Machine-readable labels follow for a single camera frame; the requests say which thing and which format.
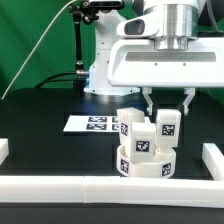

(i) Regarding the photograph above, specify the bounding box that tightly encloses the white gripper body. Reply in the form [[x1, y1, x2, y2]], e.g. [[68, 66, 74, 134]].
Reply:
[[108, 37, 224, 88]]

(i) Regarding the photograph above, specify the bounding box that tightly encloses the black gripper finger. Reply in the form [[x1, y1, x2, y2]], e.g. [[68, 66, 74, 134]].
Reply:
[[142, 87, 153, 115], [182, 88, 196, 115]]

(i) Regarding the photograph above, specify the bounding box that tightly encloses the white round stool seat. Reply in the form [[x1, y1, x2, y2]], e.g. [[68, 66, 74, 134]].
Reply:
[[116, 145, 176, 178]]

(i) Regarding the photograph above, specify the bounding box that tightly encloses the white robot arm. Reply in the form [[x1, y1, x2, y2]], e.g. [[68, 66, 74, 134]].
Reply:
[[87, 0, 224, 107]]

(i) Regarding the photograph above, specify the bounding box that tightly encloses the white paper tag sheet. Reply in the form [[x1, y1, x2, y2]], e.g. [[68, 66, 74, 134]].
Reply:
[[63, 115, 119, 133]]

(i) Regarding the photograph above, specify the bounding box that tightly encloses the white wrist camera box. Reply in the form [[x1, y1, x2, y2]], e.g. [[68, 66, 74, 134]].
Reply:
[[117, 16, 160, 39]]

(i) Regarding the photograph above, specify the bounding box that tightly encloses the black cable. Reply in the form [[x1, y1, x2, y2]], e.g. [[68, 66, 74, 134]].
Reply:
[[34, 71, 81, 89]]

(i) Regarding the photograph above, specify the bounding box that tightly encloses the black overhead camera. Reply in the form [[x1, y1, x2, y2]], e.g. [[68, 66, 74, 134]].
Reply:
[[81, 0, 125, 10]]

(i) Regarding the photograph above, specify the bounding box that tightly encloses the white front fence rail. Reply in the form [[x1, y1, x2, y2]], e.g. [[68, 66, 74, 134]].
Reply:
[[0, 176, 224, 208]]

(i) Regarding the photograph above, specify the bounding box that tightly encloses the white cable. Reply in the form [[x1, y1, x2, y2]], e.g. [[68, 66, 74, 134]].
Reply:
[[1, 0, 78, 101]]

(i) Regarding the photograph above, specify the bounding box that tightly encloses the white left fence rail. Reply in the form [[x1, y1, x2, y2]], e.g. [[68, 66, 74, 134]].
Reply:
[[0, 138, 9, 165]]

